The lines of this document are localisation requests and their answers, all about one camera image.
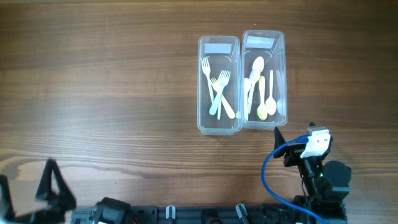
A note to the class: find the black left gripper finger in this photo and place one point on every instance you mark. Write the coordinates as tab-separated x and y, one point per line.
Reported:
7	211
63	199

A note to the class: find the yellow plastic spoon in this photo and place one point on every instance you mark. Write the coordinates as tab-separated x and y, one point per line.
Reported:
262	110

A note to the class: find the white spoon bowl down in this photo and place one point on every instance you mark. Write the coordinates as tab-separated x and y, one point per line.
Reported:
270	102

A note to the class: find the cream yellow plastic fork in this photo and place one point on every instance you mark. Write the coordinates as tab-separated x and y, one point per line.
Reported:
229	111

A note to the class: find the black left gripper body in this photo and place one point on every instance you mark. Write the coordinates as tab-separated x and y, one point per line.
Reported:
54	215

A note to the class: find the light blue plastic fork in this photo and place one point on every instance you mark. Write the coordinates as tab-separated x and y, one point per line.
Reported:
223	80

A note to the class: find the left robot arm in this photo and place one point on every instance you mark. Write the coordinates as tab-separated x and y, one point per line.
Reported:
54	190

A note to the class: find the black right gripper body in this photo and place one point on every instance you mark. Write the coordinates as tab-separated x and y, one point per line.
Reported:
308	166

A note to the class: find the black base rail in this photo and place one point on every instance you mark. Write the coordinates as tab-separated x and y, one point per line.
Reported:
267	213

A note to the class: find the small white plastic fork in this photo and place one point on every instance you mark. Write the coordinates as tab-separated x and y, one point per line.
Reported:
205	66

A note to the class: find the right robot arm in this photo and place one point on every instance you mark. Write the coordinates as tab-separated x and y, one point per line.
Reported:
324	185

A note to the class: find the white long plastic fork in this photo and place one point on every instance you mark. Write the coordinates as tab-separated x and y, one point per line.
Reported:
219	109

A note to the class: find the white spoon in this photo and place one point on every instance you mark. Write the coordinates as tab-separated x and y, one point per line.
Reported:
258	64
247	87
254	77

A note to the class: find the clear plastic container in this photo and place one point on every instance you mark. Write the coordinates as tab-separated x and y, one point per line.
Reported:
269	44
223	53

